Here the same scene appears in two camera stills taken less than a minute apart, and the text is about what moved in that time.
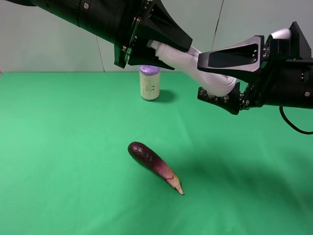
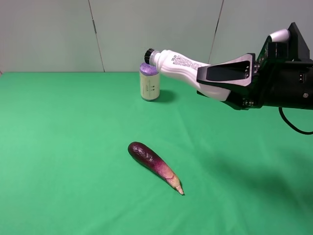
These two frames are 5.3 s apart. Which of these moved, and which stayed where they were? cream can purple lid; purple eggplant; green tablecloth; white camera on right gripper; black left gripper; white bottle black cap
Moved: white bottle black cap; black left gripper
Stayed: white camera on right gripper; purple eggplant; green tablecloth; cream can purple lid
